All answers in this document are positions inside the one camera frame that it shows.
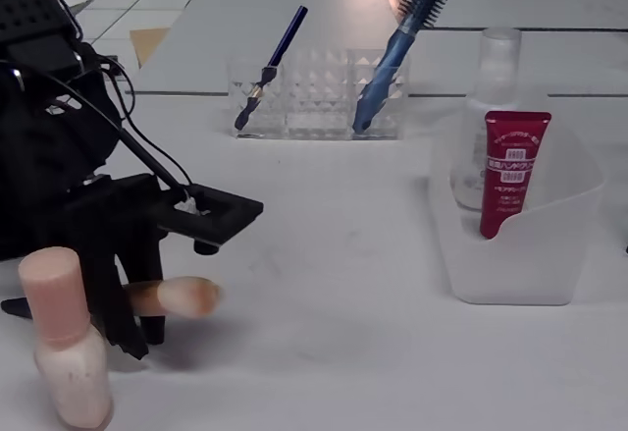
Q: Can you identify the blue round hairbrush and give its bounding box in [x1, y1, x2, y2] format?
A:
[351, 0, 470, 135]

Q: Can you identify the makeup brush with gold ferrule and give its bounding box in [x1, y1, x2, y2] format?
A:
[0, 276, 223, 322]

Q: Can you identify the pink bottle with pink cap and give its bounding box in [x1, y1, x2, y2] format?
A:
[18, 247, 115, 430]

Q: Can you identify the frosted white plastic bin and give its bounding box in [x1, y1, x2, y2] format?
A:
[429, 91, 607, 306]

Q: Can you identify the clear bottle with clear cap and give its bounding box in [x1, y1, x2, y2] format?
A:
[448, 27, 524, 214]

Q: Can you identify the dark thin cosmetic pencil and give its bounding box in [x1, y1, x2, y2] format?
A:
[234, 5, 309, 133]

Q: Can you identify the red hand cream tube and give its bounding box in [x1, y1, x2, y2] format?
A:
[479, 110, 553, 241]

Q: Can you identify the brown cardboard piece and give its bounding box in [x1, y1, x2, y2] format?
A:
[129, 27, 172, 70]

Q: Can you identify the clear faceted acrylic organizer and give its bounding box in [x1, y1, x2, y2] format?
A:
[225, 47, 412, 140]

